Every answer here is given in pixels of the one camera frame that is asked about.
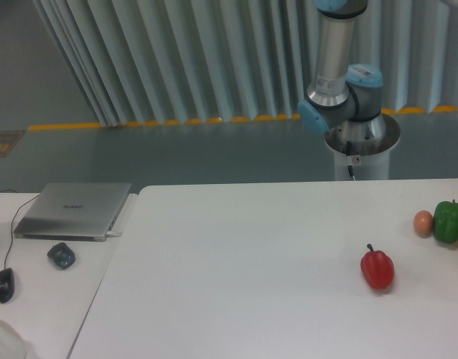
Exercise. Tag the red bell pepper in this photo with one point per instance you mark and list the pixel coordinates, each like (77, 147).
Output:
(377, 269)

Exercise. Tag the green bell pepper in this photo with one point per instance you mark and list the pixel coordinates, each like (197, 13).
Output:
(445, 225)

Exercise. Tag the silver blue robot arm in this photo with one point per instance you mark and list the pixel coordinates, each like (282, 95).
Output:
(337, 75)

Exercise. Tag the silver laptop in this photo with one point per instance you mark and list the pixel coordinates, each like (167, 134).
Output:
(78, 211)

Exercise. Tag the dark grey earbuds case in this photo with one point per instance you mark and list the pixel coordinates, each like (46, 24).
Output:
(62, 255)

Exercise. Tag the brown egg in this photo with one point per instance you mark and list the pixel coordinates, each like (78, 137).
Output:
(423, 223)

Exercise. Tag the black computer mouse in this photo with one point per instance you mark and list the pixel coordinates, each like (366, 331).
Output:
(7, 285)

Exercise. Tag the white cap with orange print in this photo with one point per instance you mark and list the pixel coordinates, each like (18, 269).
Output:
(11, 344)

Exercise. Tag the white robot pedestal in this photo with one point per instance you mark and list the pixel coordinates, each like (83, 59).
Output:
(361, 150)

